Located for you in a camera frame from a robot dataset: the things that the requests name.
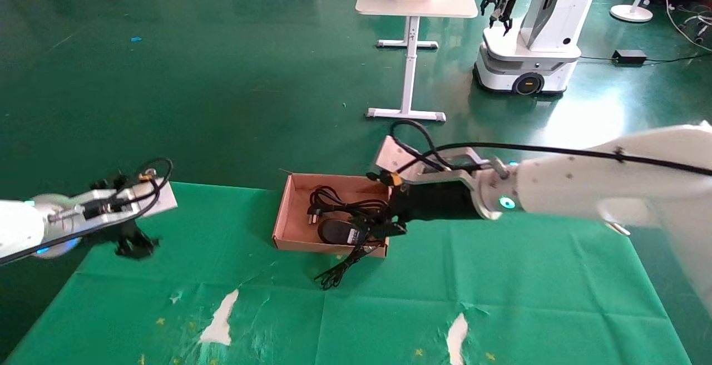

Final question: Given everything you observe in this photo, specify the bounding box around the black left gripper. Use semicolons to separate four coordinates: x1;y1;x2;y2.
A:
82;216;161;259

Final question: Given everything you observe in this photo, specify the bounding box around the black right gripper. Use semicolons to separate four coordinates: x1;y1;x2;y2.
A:
355;180;482;238

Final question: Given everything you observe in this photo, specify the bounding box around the thick black power cord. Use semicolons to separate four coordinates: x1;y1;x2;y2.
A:
308;185;391;226

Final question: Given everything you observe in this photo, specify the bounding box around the open brown cardboard box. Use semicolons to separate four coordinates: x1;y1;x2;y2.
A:
271;169;406;258

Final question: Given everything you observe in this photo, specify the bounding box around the green tablecloth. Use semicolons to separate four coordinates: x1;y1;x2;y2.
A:
3;181;693;365

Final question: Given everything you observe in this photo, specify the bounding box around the white height-adjustable table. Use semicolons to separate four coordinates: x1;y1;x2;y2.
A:
355;0;479;123

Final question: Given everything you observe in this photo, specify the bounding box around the white wheeled background robot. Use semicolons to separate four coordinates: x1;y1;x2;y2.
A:
473;0;610;97

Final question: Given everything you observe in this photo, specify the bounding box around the black power brick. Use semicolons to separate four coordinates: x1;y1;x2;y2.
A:
613;50;648;66

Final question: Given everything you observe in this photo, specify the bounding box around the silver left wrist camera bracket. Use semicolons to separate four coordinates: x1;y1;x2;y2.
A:
47;179;179;228

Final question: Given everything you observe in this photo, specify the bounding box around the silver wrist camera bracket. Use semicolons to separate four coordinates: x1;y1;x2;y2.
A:
371;135;505;189
47;179;179;228

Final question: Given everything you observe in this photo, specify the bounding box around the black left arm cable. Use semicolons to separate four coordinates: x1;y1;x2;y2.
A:
0;157;174;266

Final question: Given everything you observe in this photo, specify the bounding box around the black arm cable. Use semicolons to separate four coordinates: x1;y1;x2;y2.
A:
0;157;174;266
389;120;712;177

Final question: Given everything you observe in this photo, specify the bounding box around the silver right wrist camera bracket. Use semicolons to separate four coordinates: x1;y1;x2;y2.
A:
371;135;505;189

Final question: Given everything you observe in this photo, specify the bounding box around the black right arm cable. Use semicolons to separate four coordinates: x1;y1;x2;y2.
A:
389;120;712;177

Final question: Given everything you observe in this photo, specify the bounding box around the black floor cable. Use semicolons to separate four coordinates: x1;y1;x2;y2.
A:
578;53;712;67

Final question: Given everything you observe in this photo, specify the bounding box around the white floor cable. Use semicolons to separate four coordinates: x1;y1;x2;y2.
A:
664;0;712;54

